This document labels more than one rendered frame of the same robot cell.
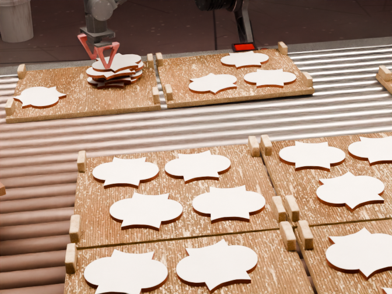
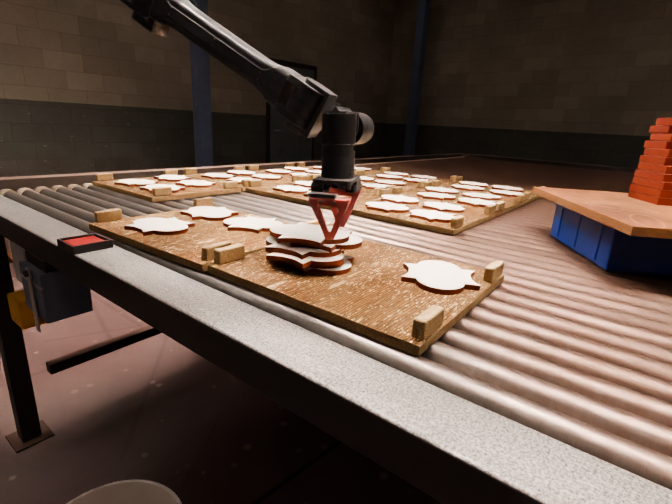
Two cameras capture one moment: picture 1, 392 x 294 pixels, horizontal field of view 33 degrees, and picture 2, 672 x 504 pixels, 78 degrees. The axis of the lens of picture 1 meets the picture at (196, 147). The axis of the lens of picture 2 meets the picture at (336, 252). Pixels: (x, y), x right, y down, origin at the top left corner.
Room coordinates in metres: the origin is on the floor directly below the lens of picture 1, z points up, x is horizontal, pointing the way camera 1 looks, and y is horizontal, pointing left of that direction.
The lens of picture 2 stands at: (2.35, 0.74, 1.18)
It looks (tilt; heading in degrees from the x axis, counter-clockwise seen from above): 17 degrees down; 222
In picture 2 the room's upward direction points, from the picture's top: 3 degrees clockwise
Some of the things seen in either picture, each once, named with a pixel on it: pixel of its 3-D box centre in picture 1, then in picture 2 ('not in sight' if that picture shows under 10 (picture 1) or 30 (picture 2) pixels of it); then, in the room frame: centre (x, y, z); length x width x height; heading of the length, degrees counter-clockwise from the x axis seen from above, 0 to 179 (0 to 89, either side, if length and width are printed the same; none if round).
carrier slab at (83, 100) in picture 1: (86, 89); (359, 273); (1.80, 0.31, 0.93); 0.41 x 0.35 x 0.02; 95
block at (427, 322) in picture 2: (21, 71); (428, 321); (1.91, 0.52, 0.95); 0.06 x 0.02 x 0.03; 5
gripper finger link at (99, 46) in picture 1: (104, 51); (340, 203); (1.79, 0.24, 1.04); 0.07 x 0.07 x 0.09; 30
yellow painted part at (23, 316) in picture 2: not in sight; (27, 280); (2.13, -0.55, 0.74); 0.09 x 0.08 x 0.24; 95
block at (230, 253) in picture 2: (150, 60); (229, 253); (1.95, 0.13, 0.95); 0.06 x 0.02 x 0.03; 5
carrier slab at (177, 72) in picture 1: (230, 75); (208, 230); (1.85, -0.11, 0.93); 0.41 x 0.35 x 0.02; 97
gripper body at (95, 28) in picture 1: (96, 23); (337, 166); (1.82, 0.26, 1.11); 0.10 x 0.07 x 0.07; 30
